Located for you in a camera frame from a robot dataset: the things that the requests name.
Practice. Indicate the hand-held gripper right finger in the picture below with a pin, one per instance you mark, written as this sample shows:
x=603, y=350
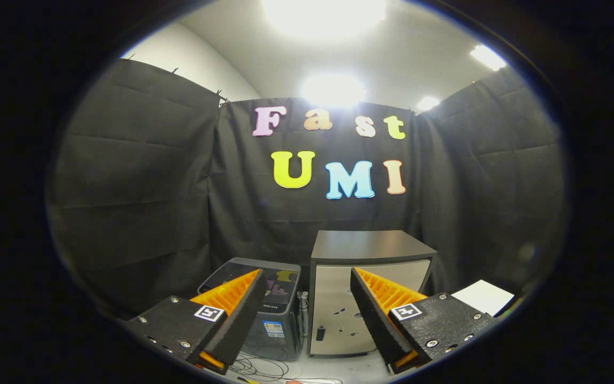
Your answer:
x=373, y=320

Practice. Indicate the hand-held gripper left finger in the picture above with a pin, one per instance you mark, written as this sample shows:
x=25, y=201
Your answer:
x=243, y=314

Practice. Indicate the dark grey washing machine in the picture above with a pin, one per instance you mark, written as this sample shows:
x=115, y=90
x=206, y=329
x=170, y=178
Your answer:
x=280, y=344

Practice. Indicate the grey cabinet with dark top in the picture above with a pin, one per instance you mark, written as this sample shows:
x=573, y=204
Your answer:
x=333, y=298

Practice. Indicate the white flat board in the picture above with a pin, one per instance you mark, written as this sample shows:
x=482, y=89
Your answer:
x=483, y=296

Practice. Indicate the small ceiling light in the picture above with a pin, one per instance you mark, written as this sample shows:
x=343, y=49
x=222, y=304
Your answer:
x=428, y=103

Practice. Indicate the round ceiling light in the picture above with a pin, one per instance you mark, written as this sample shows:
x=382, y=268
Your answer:
x=332, y=90

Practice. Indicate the rectangular ceiling light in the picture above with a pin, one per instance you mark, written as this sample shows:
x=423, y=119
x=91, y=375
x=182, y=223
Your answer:
x=488, y=57

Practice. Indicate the large ceiling light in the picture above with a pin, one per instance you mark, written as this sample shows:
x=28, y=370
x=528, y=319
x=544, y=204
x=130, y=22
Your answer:
x=323, y=16

